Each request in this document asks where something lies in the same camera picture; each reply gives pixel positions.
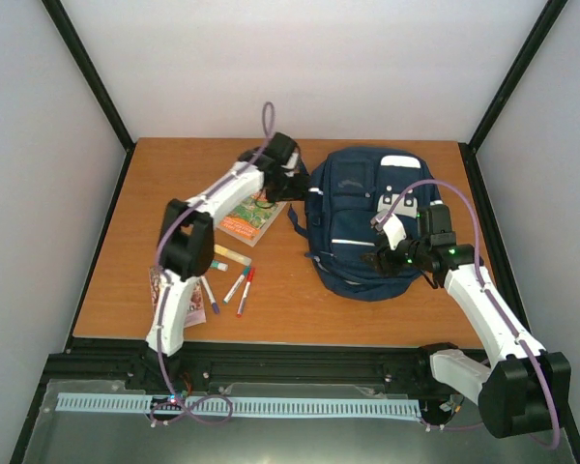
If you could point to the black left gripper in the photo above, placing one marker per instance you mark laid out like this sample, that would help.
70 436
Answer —
298 192

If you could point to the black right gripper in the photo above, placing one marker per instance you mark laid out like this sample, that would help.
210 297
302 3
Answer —
385 259

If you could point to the navy blue backpack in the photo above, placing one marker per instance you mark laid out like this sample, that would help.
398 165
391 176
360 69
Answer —
345 192

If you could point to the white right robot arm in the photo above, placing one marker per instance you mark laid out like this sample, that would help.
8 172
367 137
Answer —
522 387

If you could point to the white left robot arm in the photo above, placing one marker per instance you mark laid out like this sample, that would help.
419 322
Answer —
187 235

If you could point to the orange Treehouse book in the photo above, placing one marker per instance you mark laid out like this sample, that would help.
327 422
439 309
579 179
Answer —
249 221

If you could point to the yellow highlighter marker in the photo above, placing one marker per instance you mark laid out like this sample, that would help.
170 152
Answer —
232 255

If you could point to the red cap white marker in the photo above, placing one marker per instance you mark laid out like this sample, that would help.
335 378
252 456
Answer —
243 301

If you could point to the green cap white marker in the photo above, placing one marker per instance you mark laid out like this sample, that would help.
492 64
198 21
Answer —
217 265

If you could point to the teal cap white marker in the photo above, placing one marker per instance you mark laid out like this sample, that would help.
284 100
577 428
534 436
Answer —
236 285

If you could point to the purple cap white marker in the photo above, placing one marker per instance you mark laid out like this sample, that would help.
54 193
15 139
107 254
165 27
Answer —
210 295

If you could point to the pink illustrated book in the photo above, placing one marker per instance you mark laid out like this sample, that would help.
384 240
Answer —
195 311

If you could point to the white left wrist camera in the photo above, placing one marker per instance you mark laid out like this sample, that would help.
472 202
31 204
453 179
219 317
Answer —
292 162

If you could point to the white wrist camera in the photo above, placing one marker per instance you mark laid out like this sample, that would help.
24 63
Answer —
388 224
292 162

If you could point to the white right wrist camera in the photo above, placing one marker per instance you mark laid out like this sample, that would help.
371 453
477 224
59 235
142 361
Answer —
388 224

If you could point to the light blue cable duct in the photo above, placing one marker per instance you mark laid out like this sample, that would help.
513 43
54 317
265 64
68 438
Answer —
241 407

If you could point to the black aluminium frame rail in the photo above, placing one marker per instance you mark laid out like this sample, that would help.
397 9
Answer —
207 367

